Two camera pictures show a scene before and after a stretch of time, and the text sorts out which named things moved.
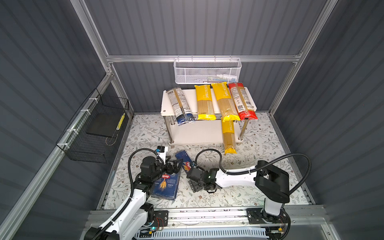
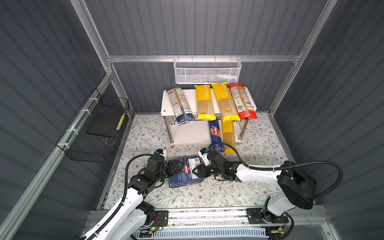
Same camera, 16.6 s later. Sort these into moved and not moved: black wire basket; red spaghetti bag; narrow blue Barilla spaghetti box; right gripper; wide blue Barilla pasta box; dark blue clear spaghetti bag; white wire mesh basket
Moved: right gripper; narrow blue Barilla spaghetti box; wide blue Barilla pasta box
Not moved: dark blue clear spaghetti bag; black wire basket; white wire mesh basket; red spaghetti bag
